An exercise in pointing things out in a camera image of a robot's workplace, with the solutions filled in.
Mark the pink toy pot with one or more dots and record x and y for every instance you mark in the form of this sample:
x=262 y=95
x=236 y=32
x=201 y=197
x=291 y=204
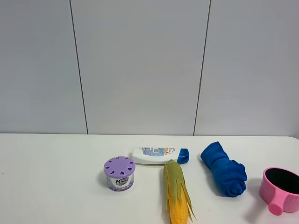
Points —
x=280 y=189

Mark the yellow corn cob with husk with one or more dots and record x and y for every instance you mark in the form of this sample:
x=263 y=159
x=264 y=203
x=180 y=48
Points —
x=177 y=201

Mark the white blue-capped lotion tube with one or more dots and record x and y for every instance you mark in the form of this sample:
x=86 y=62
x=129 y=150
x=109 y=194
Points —
x=159 y=155

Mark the blue towel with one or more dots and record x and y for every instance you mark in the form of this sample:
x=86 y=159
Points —
x=229 y=175

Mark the purple lid air freshener jar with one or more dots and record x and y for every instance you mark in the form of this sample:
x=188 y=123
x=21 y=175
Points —
x=120 y=173

